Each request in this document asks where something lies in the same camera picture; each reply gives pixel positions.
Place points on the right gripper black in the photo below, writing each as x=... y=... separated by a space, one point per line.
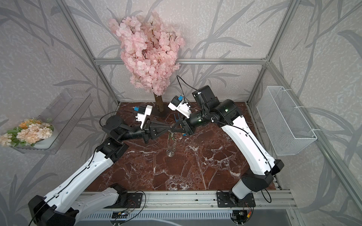
x=187 y=129

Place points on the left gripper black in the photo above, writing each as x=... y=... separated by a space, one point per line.
x=147 y=132

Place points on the key with green tag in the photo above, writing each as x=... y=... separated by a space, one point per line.
x=170 y=139

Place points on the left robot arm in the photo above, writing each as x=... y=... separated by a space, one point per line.
x=59 y=207

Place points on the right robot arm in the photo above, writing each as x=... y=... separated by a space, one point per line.
x=262 y=166

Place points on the blue yellow garden fork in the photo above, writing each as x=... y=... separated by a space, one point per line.
x=179 y=118

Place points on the pink cherry blossom tree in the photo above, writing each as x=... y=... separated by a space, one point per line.
x=149 y=51

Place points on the peach flower bouquet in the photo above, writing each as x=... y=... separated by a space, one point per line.
x=28 y=133

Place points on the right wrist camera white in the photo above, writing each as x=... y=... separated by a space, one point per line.
x=179 y=104

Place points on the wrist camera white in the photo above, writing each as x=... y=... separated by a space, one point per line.
x=142 y=113
x=179 y=104

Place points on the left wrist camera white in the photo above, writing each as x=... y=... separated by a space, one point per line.
x=142 y=113

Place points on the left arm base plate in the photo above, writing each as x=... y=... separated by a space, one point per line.
x=129 y=200

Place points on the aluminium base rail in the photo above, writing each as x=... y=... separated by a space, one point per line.
x=207 y=200

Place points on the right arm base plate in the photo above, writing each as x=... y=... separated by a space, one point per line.
x=229 y=200

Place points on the clear acrylic wall shelf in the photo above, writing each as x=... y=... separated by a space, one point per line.
x=63 y=113

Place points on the white wire mesh basket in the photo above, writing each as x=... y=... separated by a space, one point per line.
x=286 y=126

